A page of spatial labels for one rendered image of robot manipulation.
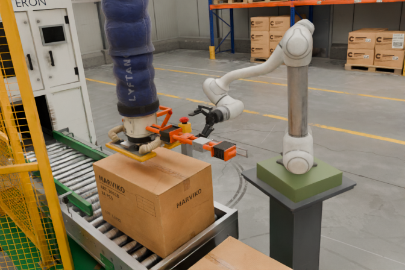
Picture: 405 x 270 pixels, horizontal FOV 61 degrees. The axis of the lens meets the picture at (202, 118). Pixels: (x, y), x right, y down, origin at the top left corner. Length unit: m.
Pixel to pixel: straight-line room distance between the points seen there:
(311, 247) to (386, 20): 7.95
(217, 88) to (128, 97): 0.54
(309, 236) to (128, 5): 1.73
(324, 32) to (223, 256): 8.86
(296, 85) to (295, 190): 0.57
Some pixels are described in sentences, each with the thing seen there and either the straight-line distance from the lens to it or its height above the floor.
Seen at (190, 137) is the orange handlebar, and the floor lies 1.20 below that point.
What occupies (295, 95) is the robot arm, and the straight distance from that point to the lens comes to 1.77.
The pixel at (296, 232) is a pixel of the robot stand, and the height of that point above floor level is 0.45.
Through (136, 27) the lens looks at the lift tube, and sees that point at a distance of 1.73.
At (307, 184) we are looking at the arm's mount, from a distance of 2.02.
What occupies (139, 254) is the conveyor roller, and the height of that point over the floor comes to 0.54.
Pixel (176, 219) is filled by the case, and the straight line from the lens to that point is 1.89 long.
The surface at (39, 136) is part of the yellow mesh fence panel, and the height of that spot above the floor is 1.18.
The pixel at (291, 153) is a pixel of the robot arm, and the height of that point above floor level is 1.06.
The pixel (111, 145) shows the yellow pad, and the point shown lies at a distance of 2.01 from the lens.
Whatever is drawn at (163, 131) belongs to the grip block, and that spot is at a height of 1.22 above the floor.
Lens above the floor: 1.84
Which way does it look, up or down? 19 degrees down
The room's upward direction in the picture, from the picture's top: 4 degrees counter-clockwise
